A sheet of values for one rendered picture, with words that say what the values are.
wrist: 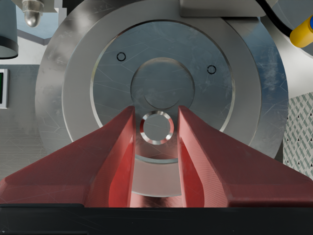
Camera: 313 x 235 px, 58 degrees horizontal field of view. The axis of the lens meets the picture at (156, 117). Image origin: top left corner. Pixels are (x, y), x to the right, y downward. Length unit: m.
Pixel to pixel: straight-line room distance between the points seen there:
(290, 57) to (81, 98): 0.13
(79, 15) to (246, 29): 0.10
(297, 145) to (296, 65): 0.21
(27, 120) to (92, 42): 0.39
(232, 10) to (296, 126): 0.26
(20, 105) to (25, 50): 3.23
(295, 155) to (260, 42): 0.25
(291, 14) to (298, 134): 0.22
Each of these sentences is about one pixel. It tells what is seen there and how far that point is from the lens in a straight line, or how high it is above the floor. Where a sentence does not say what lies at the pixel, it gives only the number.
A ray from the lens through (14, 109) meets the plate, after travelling 0.56.
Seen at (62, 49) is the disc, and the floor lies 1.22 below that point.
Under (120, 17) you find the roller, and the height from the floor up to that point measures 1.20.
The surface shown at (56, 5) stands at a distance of 0.20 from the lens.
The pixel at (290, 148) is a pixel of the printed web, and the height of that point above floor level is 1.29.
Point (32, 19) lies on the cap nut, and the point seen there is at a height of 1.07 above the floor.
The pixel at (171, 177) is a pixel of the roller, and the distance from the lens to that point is 0.16.
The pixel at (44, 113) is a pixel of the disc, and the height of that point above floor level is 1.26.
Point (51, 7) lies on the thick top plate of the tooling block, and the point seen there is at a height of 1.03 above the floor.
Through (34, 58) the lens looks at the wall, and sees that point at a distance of 3.82.
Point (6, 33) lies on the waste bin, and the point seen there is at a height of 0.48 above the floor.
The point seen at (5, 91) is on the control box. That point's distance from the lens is 0.56.
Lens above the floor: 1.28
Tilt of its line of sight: 5 degrees down
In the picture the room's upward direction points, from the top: 180 degrees counter-clockwise
